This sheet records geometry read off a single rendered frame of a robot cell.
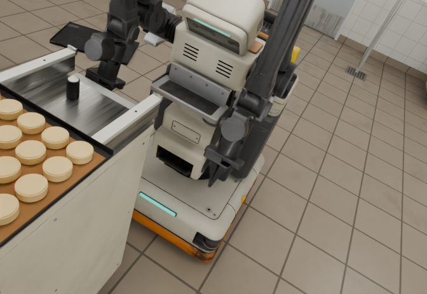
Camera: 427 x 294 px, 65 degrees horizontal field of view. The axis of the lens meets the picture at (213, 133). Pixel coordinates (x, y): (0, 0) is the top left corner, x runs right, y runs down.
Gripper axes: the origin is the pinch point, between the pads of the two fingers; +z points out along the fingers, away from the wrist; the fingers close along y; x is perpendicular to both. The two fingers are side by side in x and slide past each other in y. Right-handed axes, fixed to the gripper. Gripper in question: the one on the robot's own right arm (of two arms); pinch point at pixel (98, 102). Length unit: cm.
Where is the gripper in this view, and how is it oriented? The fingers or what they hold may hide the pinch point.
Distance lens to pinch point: 109.8
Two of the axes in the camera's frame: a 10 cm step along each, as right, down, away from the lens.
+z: -4.0, 8.5, 3.4
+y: 8.6, 4.8, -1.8
